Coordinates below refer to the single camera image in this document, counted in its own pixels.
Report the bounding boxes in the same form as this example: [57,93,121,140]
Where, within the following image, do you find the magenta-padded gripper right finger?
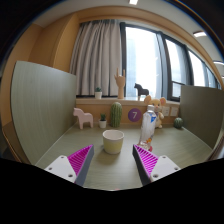
[131,144,181,187]

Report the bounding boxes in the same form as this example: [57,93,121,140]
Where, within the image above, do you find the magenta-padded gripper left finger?
[44,143,96,188]

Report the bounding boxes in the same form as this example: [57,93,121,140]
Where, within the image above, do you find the clear plastic water bottle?
[138,104,158,152]

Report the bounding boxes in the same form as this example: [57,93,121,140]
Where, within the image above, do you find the flat round red coaster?
[139,142,154,153]

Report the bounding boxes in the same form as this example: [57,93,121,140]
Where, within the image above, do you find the small round green cactus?
[173,116,184,130]

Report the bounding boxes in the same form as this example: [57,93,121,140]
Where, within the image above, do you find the pink horse figurine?
[72,107,95,130]

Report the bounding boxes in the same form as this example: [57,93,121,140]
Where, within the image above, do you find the cream paper cup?
[102,129,125,155]

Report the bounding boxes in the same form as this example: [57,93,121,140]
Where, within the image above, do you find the green-grey desk partition panel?
[179,85,224,149]
[10,60,78,166]

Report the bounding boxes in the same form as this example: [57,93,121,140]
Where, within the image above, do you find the round purple number sign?
[127,107,142,123]

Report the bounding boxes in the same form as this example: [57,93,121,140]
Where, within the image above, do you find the small plant in white pot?
[98,113,108,130]
[94,86,103,100]

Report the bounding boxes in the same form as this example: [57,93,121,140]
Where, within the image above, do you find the plush mouse toy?
[143,94,168,129]

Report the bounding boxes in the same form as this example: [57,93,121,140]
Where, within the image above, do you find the wooden desk back ledge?
[75,96,181,126]

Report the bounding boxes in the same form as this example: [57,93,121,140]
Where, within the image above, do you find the tall green cactus ornament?
[110,101,124,128]

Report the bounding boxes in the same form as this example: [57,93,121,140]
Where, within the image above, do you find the black horse figurine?
[133,82,150,99]

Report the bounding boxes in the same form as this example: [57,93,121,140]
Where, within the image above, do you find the wooden hand model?
[114,68,127,100]

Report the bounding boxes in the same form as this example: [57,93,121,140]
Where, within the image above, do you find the dark-framed window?
[119,21,223,102]

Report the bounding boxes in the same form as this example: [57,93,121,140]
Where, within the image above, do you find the grey curtain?
[69,19,123,98]

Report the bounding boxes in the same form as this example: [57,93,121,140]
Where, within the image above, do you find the ceiling lights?
[128,0,224,66]

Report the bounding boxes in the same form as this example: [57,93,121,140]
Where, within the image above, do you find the white wall socket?
[169,106,180,118]
[161,105,171,117]

